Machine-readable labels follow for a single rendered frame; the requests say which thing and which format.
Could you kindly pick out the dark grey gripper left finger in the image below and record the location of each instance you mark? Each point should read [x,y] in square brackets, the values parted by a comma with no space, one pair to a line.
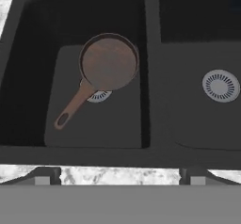
[44,175]

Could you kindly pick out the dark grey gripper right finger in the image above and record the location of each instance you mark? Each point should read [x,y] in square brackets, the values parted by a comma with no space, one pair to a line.
[196,175]

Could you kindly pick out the dark grey double sink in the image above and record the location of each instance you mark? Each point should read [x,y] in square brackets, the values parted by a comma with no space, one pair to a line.
[175,121]

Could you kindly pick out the silver round sink drain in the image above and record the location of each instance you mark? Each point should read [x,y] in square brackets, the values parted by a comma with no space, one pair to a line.
[221,86]
[99,96]

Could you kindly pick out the brown frying pan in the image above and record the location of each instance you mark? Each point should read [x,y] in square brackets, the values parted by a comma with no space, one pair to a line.
[108,63]

